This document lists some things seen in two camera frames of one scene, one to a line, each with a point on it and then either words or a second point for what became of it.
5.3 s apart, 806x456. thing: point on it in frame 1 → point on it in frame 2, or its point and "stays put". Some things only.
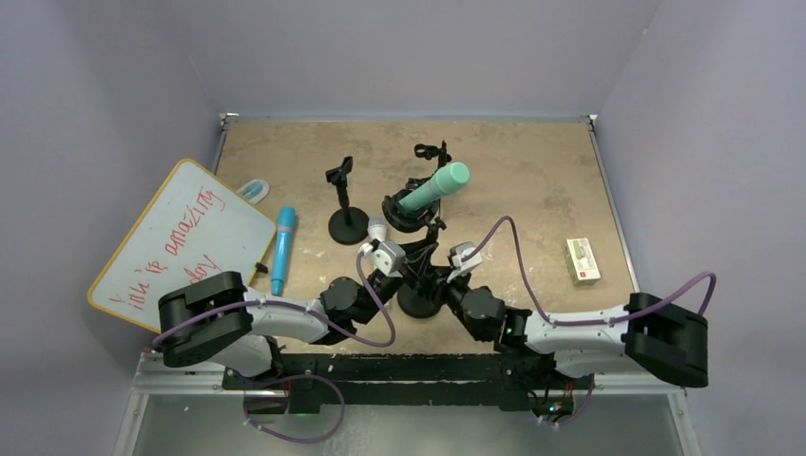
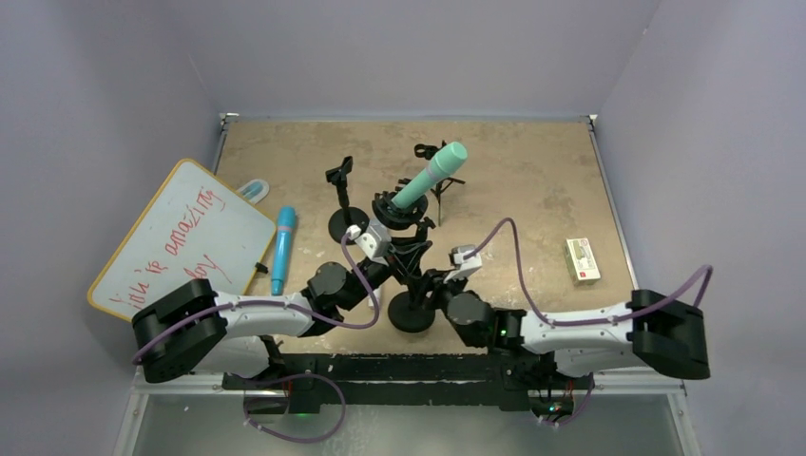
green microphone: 450,179 → 441,165
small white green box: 581,261 stays put
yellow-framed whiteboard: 194,226 stays put
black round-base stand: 347,225 stays put
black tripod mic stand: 429,152 → 428,151
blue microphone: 284,232 stays put
